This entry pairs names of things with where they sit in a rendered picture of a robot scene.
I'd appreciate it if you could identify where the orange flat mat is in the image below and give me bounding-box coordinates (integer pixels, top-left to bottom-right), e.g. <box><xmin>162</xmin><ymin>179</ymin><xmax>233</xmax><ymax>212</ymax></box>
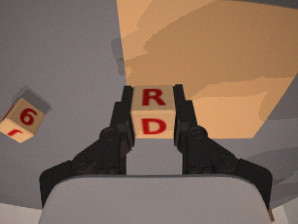
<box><xmin>117</xmin><ymin>0</ymin><xmax>298</xmax><ymax>139</ymax></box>

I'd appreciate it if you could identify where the tan letter block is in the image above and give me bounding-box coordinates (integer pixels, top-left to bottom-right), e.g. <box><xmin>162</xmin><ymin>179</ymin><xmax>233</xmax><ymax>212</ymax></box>
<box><xmin>0</xmin><ymin>98</ymin><xmax>45</xmax><ymax>143</ymax></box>
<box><xmin>130</xmin><ymin>85</ymin><xmax>176</xmax><ymax>138</ymax></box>

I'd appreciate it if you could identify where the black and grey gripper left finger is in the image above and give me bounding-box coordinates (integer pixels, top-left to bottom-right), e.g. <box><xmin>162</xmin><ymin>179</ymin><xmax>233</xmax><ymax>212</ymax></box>
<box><xmin>39</xmin><ymin>85</ymin><xmax>135</xmax><ymax>208</ymax></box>

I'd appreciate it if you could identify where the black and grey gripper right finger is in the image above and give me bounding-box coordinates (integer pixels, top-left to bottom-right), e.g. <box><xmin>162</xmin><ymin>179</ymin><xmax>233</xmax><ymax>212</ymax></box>
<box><xmin>173</xmin><ymin>84</ymin><xmax>273</xmax><ymax>211</ymax></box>

